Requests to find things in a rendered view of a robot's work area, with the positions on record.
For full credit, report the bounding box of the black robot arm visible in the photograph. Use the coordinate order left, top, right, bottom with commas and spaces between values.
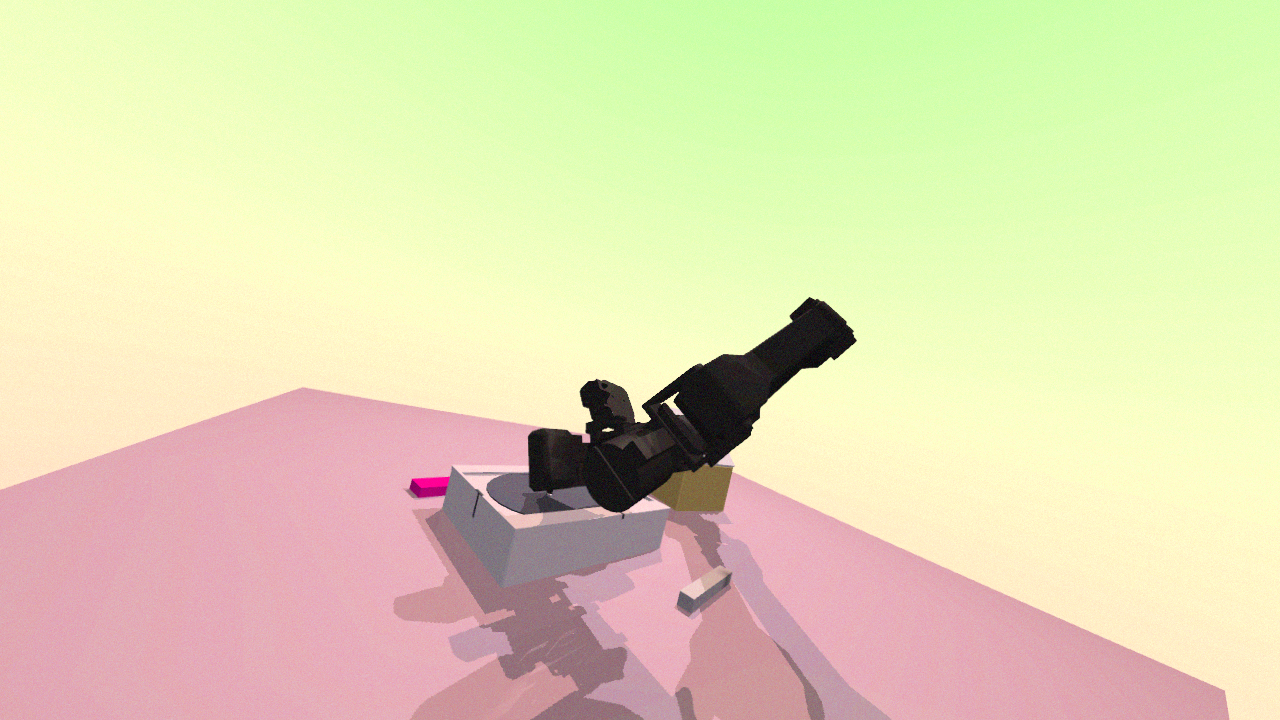
579, 297, 858, 512

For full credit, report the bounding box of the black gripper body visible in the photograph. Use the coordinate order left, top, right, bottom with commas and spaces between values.
529, 424, 639, 492

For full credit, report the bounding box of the grey round disc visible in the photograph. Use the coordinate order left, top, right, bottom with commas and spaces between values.
486, 473, 602, 515

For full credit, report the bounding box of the magenta rectangular block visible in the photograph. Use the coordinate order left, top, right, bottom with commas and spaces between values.
410, 477, 451, 498

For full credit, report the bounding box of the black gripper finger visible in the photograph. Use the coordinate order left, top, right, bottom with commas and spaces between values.
572, 436, 586, 488

